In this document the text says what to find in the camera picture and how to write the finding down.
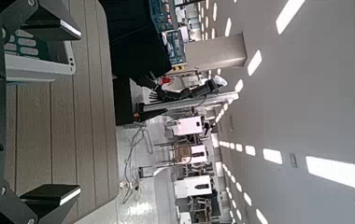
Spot blue grey folding crate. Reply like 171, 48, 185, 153
3, 27, 77, 83

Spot white robot station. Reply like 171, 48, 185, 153
171, 116, 206, 137
181, 144, 208, 165
173, 175, 213, 199

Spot white square pillar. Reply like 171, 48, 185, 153
184, 32, 249, 72

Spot grey robot lift column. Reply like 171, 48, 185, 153
135, 92, 239, 115

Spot blue plastic crate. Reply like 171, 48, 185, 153
163, 29, 188, 67
149, 0, 176, 33

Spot wicker chair black frame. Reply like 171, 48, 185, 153
152, 139, 193, 166

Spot rectangular ceiling light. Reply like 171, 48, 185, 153
262, 147, 283, 165
247, 49, 263, 77
305, 155, 355, 194
275, 0, 306, 35

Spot black cloth covered table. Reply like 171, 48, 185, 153
99, 0, 174, 79

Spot grey floor cables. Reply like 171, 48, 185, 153
119, 120, 155, 204

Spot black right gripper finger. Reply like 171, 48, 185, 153
0, 0, 82, 41
0, 184, 81, 224

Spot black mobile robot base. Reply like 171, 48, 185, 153
113, 77, 149, 126

